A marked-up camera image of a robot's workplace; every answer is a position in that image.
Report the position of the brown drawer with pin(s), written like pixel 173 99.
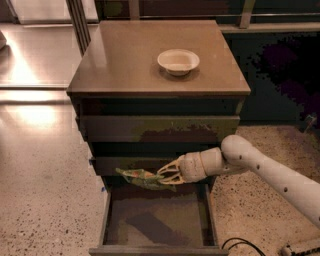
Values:
pixel 158 129
pixel 106 166

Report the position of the brown drawer cabinet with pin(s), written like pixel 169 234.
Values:
pixel 119 76

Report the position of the top brown drawer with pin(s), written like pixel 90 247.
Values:
pixel 158 129

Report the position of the middle brown drawer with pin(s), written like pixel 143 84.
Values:
pixel 106 166

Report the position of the grey power strip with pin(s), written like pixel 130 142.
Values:
pixel 309 247

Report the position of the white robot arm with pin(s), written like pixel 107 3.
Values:
pixel 237 154

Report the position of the open bottom drawer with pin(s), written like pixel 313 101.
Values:
pixel 139 222

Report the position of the metal railing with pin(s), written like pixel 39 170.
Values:
pixel 241 13

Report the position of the green rice chip bag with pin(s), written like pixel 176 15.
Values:
pixel 145 179

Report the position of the white paper bowl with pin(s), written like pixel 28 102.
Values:
pixel 178 62

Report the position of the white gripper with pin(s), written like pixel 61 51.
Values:
pixel 190 167

